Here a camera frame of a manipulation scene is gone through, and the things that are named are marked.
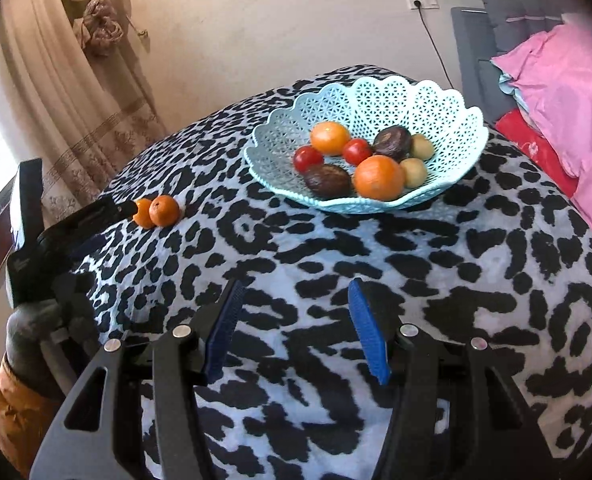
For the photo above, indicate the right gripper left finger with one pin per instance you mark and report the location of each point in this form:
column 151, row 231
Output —
column 98, row 433

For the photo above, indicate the grey headboard cushion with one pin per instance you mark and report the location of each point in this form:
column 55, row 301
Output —
column 496, row 28

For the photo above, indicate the red tomato front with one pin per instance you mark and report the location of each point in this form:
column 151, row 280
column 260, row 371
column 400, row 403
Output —
column 357, row 151

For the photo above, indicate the orange with stem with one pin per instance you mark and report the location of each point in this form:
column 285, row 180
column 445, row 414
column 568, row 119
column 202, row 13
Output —
column 164, row 211

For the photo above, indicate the red tomato back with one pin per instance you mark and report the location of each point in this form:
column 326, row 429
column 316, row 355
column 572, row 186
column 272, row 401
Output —
column 306, row 157

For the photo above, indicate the orange jacket sleeve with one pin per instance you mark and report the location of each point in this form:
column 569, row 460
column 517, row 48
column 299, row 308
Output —
column 25, row 417

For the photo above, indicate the brown longan front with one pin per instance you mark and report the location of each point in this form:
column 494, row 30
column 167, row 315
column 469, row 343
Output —
column 415, row 172

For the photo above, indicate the large orange front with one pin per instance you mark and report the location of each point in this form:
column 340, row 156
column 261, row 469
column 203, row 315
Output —
column 329, row 138

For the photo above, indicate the small dark passion fruit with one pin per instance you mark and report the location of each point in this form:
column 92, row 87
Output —
column 394, row 142

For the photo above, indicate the large wrinkled passion fruit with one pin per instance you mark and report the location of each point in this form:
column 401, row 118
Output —
column 328, row 181

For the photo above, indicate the red tomato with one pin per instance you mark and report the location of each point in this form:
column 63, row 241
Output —
column 357, row 151
column 306, row 157

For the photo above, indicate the brown longan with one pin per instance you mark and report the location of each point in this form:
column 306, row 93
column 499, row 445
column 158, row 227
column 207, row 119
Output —
column 415, row 172
column 421, row 147

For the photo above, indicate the pink blanket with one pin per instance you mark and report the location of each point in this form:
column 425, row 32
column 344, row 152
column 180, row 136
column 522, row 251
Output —
column 552, row 74

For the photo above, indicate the white wall socket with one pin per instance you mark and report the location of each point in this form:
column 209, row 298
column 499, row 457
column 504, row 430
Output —
column 423, row 4

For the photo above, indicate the beige patterned curtain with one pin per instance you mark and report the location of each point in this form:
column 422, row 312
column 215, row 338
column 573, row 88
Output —
column 72, row 94

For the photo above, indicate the red pillow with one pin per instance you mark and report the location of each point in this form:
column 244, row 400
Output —
column 531, row 143

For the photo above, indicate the gloved left hand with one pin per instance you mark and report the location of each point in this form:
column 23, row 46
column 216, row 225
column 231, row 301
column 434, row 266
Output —
column 49, row 344

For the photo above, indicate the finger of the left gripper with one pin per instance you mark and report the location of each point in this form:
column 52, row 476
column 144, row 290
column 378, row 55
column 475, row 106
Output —
column 105, row 213
column 88, row 247

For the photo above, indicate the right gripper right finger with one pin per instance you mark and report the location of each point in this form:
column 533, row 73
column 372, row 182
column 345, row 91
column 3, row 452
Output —
column 457, row 412

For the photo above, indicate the orange back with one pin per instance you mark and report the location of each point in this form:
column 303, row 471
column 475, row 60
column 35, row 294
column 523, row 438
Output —
column 142, row 217

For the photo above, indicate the small orange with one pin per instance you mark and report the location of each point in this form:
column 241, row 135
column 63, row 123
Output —
column 379, row 177

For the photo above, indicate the light blue lattice basket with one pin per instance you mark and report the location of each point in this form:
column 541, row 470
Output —
column 366, row 108

